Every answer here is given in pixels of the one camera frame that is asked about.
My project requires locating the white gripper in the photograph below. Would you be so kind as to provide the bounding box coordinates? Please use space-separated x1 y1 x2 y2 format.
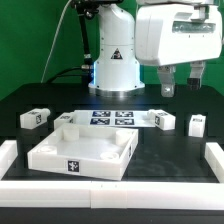
135 4 222 97

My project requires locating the white square table top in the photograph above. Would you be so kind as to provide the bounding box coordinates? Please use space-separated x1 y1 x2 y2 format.
27 123 138 181

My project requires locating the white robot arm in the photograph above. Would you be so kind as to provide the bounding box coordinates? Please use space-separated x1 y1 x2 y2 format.
71 0 222 97

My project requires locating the white sheet with fiducial markers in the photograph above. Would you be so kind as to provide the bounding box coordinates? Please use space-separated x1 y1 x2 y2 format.
74 110 153 127

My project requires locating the white U-shaped fence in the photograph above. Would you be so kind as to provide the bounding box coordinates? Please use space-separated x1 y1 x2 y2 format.
0 140 224 211

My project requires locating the black cable bundle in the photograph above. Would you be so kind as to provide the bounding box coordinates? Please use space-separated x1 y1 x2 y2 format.
46 3 95 84

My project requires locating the white cable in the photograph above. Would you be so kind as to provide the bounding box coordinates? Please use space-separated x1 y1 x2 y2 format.
40 0 74 84

